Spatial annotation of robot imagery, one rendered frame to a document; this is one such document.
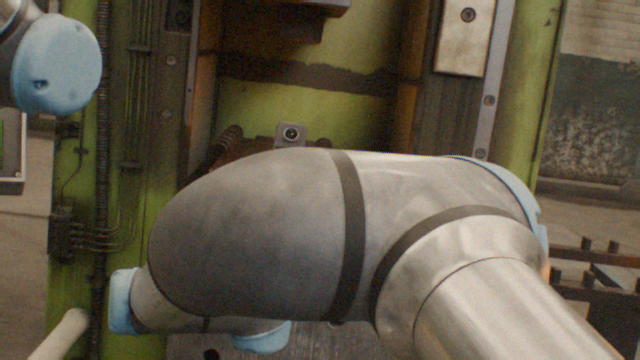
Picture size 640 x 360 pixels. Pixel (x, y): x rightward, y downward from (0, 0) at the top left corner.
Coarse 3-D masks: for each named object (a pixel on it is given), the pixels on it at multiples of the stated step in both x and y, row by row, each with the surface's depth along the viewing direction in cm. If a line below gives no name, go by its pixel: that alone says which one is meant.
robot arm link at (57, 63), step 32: (0, 0) 46; (32, 0) 50; (0, 32) 46; (32, 32) 48; (64, 32) 49; (0, 64) 48; (32, 64) 47; (64, 64) 49; (96, 64) 52; (0, 96) 50; (32, 96) 49; (64, 96) 50
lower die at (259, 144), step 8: (256, 136) 152; (264, 136) 152; (240, 144) 144; (248, 144) 145; (256, 144) 140; (264, 144) 141; (272, 144) 143; (312, 144) 149; (224, 152) 131; (232, 152) 132; (240, 152) 134; (248, 152) 129; (256, 152) 130; (224, 160) 123; (232, 160) 124; (216, 168) 114
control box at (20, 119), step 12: (12, 108) 100; (12, 120) 99; (24, 120) 100; (12, 132) 99; (24, 132) 100; (12, 144) 98; (24, 144) 99; (12, 156) 98; (24, 156) 99; (12, 168) 97; (24, 168) 98; (0, 180) 96; (12, 180) 97; (24, 180) 98; (0, 192) 101; (12, 192) 102
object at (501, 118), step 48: (432, 0) 122; (528, 0) 122; (432, 48) 123; (528, 48) 124; (432, 96) 125; (480, 96) 125; (528, 96) 126; (432, 144) 127; (480, 144) 127; (528, 144) 127
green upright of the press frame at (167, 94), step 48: (96, 0) 121; (144, 0) 121; (192, 0) 124; (96, 96) 124; (144, 96) 124; (96, 144) 126; (144, 144) 126; (192, 144) 132; (144, 192) 128; (144, 240) 130; (48, 288) 132; (144, 336) 134
